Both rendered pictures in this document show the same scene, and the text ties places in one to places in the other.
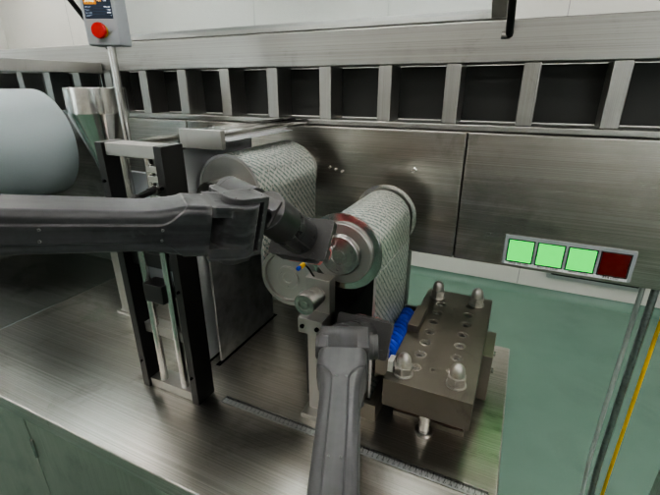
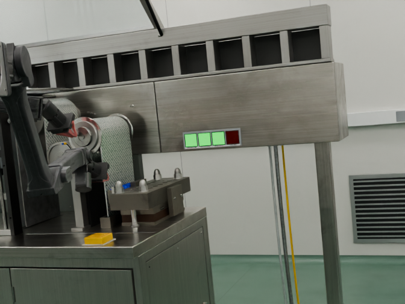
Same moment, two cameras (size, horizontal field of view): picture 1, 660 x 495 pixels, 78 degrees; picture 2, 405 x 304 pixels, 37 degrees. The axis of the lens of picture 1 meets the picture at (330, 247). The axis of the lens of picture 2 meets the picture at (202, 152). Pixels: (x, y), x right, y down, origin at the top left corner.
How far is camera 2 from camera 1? 166 cm
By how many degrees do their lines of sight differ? 17
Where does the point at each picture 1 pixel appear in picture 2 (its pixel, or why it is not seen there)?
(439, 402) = (134, 198)
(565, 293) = (375, 256)
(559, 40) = (181, 35)
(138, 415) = not seen: outside the picture
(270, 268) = (51, 155)
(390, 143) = (117, 93)
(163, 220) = not seen: hidden behind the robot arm
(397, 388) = (115, 198)
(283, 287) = not seen: hidden behind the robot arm
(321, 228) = (68, 116)
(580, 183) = (207, 98)
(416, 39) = (122, 40)
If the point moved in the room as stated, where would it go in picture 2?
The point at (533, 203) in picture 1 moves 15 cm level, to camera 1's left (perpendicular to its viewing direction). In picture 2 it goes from (191, 113) to (154, 116)
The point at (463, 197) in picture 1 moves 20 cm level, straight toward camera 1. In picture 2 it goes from (158, 116) to (141, 119)
